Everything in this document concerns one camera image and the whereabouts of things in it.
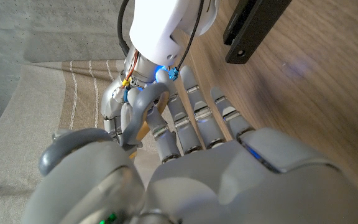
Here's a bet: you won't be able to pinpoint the black stapler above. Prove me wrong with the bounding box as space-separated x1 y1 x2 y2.
223 0 293 65

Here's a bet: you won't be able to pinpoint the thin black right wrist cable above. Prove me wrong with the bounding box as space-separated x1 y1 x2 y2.
168 0 205 82

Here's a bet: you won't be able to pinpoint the beige striped curtain backdrop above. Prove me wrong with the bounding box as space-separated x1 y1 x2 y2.
0 58 167 224

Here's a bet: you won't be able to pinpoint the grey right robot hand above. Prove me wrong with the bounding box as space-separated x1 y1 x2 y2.
100 46 167 141

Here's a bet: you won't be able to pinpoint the grey yellow handled scissors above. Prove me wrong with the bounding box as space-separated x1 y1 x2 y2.
38 82 172 177

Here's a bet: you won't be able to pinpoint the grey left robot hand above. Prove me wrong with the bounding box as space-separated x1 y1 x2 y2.
20 65 358 224

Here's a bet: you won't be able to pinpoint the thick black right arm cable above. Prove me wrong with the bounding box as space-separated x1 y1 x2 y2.
117 0 134 57

